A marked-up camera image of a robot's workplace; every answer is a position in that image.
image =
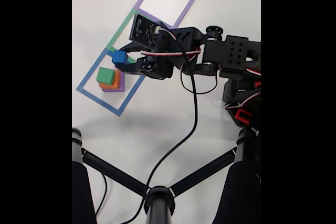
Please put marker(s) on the small blue foam cube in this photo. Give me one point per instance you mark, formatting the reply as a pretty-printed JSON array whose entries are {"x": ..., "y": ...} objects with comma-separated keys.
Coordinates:
[{"x": 119, "y": 57}]

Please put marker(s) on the orange foam block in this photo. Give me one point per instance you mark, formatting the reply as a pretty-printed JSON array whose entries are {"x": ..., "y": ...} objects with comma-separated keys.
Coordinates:
[{"x": 115, "y": 83}]

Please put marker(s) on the green foam cube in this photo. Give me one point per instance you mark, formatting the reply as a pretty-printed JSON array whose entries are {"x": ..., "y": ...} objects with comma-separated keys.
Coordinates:
[{"x": 105, "y": 75}]

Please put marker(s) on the green tape square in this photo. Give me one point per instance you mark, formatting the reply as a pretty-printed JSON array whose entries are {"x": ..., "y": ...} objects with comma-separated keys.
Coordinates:
[{"x": 122, "y": 30}]

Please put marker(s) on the purple foam block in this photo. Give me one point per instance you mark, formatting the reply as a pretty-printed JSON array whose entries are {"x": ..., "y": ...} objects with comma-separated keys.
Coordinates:
[{"x": 122, "y": 85}]

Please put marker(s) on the blue tape square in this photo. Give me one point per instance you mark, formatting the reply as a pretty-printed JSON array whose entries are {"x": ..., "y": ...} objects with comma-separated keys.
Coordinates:
[{"x": 88, "y": 77}]

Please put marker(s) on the red table clamp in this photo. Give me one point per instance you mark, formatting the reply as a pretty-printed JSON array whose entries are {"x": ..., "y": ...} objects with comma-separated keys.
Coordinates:
[{"x": 239, "y": 116}]

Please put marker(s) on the black tripod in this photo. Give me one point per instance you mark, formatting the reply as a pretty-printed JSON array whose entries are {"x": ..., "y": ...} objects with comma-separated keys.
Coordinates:
[{"x": 157, "y": 203}]

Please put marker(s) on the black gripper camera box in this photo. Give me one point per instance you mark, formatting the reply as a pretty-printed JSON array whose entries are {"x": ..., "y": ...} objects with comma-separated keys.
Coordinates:
[{"x": 144, "y": 32}]

